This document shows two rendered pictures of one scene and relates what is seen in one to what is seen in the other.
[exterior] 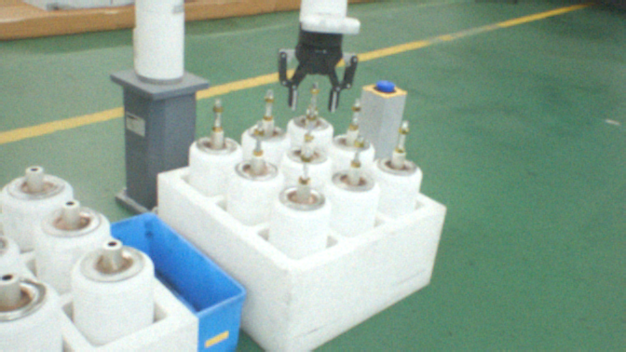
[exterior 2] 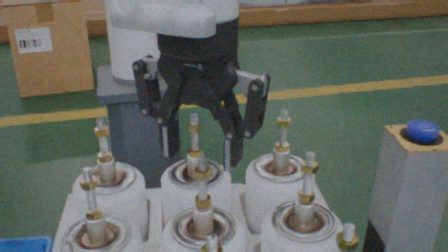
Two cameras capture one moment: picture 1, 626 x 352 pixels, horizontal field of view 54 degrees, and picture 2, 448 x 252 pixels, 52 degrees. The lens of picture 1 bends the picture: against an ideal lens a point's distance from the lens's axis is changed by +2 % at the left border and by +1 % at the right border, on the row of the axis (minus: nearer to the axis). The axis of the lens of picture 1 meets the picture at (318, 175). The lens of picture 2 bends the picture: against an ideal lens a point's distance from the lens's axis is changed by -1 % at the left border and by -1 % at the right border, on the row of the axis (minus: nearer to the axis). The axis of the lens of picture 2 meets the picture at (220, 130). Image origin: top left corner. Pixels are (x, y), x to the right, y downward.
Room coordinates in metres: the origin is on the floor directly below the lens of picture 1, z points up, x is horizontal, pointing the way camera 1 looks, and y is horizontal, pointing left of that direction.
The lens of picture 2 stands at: (0.71, -0.26, 0.59)
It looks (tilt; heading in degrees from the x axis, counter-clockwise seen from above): 27 degrees down; 40
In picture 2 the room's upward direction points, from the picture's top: straight up
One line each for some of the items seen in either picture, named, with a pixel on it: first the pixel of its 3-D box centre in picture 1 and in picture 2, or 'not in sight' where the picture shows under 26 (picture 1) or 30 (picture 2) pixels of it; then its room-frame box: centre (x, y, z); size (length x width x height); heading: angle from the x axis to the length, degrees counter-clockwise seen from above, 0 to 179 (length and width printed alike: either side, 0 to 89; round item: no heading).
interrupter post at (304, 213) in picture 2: (352, 137); (304, 212); (1.10, -0.06, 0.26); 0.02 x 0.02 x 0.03
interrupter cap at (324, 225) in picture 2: (351, 143); (303, 221); (1.10, -0.06, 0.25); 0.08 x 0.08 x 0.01
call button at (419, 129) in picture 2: (385, 87); (421, 132); (1.27, -0.12, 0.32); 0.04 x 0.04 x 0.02
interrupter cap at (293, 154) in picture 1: (306, 155); (203, 227); (1.01, 0.03, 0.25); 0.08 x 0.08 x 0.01
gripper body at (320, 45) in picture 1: (319, 47); (198, 57); (1.01, 0.03, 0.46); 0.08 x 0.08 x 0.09
